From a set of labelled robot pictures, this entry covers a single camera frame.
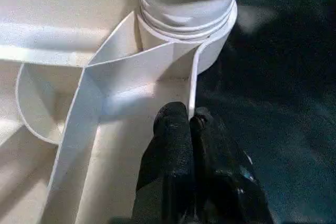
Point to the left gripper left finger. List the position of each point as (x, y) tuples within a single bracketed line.
[(169, 166)]

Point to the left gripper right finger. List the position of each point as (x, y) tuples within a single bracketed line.
[(226, 182)]

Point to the white plastic table leg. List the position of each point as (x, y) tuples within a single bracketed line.
[(184, 3)]

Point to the black work mat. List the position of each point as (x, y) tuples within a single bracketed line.
[(283, 103)]

